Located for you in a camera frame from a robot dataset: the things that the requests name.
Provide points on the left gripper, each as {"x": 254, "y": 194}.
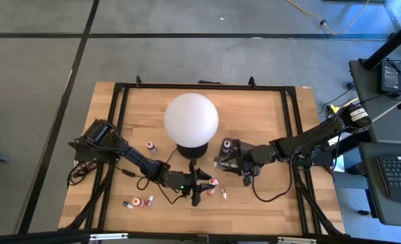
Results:
{"x": 180, "y": 179}

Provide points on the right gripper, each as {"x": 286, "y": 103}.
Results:
{"x": 258, "y": 156}

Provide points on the small black food coloring bottle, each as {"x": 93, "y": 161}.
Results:
{"x": 225, "y": 165}

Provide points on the orange food coloring bottle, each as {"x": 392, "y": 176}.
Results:
{"x": 212, "y": 183}

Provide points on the dark vial rack tray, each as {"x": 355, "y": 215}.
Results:
{"x": 234, "y": 149}

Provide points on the purple food coloring bottle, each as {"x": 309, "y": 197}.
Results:
{"x": 226, "y": 146}

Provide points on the small red food coloring bottle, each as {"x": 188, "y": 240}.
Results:
{"x": 223, "y": 192}

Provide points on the small blue food coloring bottle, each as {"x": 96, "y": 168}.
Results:
{"x": 128, "y": 204}

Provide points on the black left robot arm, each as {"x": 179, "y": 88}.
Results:
{"x": 132, "y": 156}

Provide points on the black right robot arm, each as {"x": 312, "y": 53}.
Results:
{"x": 308, "y": 139}

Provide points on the white globe table lamp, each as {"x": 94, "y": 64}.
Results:
{"x": 191, "y": 118}

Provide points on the yellow power plug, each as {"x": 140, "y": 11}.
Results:
{"x": 334, "y": 109}

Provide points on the gray desk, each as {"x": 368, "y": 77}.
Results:
{"x": 369, "y": 189}
{"x": 390, "y": 128}

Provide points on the black keyboard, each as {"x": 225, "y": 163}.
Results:
{"x": 400, "y": 176}

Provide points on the black power adapter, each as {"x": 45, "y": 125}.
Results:
{"x": 390, "y": 78}

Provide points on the black camera rig beam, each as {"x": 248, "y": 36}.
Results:
{"x": 200, "y": 239}

